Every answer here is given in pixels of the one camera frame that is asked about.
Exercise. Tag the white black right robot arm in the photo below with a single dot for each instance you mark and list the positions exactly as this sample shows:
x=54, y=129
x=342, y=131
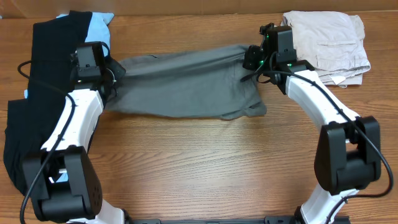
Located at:
x=347, y=158

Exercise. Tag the black garment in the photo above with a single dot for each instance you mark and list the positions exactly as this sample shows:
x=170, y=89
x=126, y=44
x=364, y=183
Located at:
x=31, y=121

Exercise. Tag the light blue garment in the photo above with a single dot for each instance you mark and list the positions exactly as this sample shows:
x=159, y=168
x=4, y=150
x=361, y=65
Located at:
x=98, y=28

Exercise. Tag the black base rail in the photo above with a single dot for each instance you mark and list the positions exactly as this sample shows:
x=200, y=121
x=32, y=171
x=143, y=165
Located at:
x=266, y=220

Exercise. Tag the grey shorts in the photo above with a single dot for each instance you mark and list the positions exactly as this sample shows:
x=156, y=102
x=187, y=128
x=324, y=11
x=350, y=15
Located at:
x=196, y=84

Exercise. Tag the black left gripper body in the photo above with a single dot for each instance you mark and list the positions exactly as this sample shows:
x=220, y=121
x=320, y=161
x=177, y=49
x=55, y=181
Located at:
x=112, y=71

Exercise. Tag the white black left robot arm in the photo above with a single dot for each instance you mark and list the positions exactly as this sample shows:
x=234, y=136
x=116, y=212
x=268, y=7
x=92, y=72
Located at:
x=63, y=185

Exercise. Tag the folded beige shorts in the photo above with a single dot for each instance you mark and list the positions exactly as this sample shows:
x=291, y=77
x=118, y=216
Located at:
x=333, y=42

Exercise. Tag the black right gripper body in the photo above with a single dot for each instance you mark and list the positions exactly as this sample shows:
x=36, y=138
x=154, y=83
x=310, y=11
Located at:
x=254, y=58

